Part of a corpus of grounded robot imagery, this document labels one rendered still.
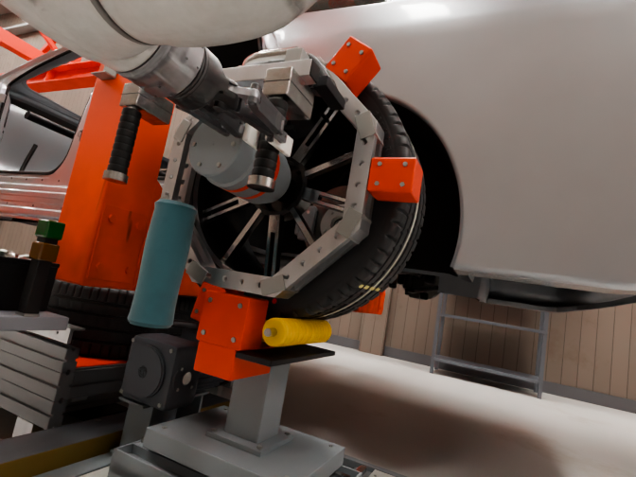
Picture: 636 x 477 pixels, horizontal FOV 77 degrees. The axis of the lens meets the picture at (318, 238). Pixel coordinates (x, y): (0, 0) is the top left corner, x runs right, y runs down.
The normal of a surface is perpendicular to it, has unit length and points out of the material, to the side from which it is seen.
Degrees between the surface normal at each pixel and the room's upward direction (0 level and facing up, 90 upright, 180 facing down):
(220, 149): 90
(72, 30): 176
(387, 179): 90
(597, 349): 90
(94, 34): 178
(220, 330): 90
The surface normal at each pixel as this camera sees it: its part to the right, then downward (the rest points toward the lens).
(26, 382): -0.40, -0.20
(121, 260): 0.90, 0.10
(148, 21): -0.33, 0.91
